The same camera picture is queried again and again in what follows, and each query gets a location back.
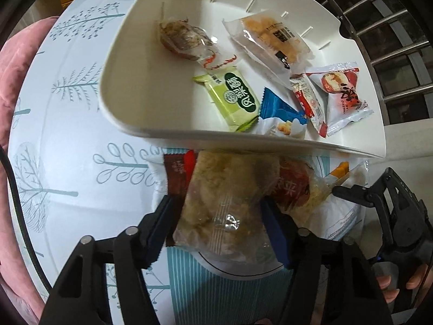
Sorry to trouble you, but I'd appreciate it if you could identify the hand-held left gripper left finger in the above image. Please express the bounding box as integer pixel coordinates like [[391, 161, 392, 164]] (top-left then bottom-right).
[[40, 194, 176, 325]]

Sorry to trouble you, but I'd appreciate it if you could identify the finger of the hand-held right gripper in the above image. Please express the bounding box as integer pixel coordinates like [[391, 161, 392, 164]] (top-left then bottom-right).
[[332, 167, 432, 265]]

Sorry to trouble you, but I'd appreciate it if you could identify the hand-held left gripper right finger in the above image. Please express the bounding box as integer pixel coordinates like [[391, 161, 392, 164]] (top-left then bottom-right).
[[260, 198, 395, 325]]

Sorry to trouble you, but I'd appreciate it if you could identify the orange stick snack packet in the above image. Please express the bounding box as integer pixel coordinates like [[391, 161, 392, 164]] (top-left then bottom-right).
[[326, 161, 368, 190]]

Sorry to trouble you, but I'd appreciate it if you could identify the clear bread packet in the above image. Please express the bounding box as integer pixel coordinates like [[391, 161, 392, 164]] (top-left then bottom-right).
[[172, 151, 288, 265]]

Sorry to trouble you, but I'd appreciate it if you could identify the red white apple snack packet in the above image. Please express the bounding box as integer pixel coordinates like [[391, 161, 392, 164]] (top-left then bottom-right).
[[306, 61, 374, 138]]

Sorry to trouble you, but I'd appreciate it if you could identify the red white sausage stick packet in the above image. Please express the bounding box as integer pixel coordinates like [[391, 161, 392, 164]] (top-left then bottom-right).
[[290, 74, 329, 138]]

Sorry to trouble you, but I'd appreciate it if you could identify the blue snack packet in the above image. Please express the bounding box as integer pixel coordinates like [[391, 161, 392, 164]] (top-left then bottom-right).
[[254, 87, 308, 139]]

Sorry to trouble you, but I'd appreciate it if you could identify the white plastic storage box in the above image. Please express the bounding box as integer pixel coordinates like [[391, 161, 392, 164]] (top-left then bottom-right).
[[98, 0, 388, 160]]

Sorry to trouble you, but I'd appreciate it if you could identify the green snack packet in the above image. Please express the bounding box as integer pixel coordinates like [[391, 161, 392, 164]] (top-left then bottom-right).
[[193, 65, 261, 132]]

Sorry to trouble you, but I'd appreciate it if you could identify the clear biscuit packet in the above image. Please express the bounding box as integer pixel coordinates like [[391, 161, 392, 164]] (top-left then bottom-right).
[[222, 11, 314, 78]]

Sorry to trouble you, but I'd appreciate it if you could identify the clear brown meat packet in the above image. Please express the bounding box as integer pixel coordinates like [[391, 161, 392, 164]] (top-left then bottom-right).
[[158, 18, 237, 70]]

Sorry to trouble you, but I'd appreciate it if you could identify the person's right hand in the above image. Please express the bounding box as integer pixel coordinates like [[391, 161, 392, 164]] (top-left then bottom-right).
[[375, 263, 432, 303]]

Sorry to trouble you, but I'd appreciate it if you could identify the red round snack packet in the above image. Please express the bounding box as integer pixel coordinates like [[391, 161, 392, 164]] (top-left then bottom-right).
[[271, 157, 335, 217]]

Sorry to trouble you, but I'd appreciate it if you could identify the brown red snack packet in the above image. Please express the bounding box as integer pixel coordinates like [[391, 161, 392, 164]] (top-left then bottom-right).
[[163, 151, 198, 197]]

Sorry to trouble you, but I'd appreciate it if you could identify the tree print tablecloth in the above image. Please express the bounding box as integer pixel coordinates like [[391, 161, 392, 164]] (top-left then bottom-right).
[[7, 0, 369, 325]]

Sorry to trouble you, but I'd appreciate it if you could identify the metal window grille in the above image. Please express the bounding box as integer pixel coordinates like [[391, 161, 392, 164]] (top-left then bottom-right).
[[281, 0, 433, 126]]

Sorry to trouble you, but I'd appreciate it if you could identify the thick black cable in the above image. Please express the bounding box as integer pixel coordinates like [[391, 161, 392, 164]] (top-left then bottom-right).
[[0, 145, 48, 292]]

